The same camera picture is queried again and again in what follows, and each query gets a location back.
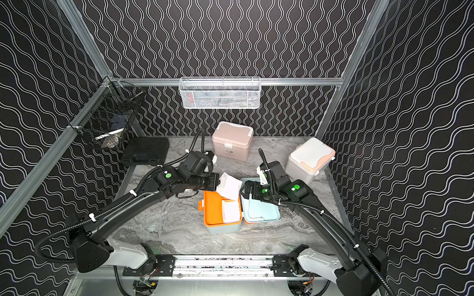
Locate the blue orange first aid box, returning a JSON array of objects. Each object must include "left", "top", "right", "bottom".
[{"left": 198, "top": 191, "right": 280, "bottom": 234}]

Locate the white gauze packet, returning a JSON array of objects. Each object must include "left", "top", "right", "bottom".
[
  {"left": 216, "top": 173, "right": 243, "bottom": 201},
  {"left": 222, "top": 200, "right": 241, "bottom": 224}
]

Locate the white pink first aid box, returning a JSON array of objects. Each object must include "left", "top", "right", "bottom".
[{"left": 285, "top": 138, "right": 335, "bottom": 185}]

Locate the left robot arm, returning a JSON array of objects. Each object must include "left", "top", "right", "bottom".
[{"left": 34, "top": 129, "right": 220, "bottom": 273}]

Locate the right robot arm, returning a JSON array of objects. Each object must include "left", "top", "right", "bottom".
[{"left": 241, "top": 149, "right": 395, "bottom": 296}]

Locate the black plastic tool case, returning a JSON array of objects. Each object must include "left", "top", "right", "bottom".
[{"left": 120, "top": 137, "right": 170, "bottom": 167}]

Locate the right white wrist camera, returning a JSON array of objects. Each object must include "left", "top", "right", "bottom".
[{"left": 256, "top": 166, "right": 268, "bottom": 186}]

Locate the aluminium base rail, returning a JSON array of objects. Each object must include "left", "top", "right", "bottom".
[{"left": 73, "top": 253, "right": 375, "bottom": 281}]

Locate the white wire wall basket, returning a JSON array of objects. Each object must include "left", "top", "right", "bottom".
[{"left": 178, "top": 76, "right": 262, "bottom": 109}]

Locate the black wire wall basket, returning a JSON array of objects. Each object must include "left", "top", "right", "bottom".
[{"left": 68, "top": 76, "right": 145, "bottom": 150}]

